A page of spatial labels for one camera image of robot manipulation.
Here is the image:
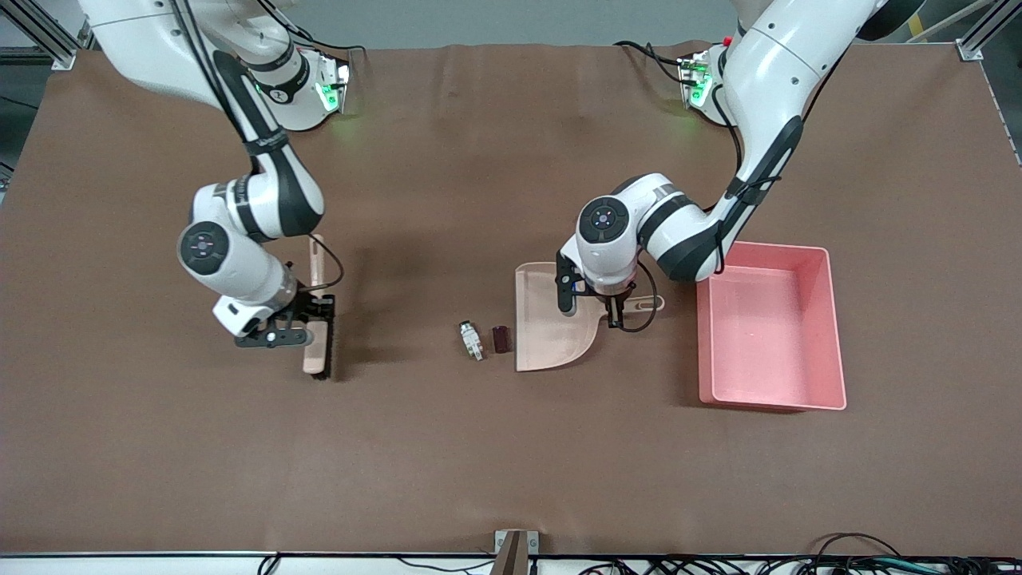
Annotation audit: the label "beige hand brush black bristles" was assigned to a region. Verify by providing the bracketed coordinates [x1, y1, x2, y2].
[302, 234, 336, 381]

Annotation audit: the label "beige plastic dustpan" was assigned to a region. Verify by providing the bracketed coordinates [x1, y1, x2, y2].
[515, 262, 665, 373]

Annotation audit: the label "small silver bottle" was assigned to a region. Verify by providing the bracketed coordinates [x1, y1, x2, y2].
[458, 320, 486, 362]

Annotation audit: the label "pink plastic bin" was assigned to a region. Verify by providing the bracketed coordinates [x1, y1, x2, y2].
[697, 241, 848, 413]

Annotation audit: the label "grey metal bracket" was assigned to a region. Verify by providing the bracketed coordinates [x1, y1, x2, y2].
[493, 529, 541, 575]

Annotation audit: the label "black cable bundle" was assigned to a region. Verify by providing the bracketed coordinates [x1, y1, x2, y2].
[575, 533, 1022, 575]

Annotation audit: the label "aluminium frame profile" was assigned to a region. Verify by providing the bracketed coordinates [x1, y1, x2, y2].
[958, 0, 1022, 61]
[0, 0, 81, 71]

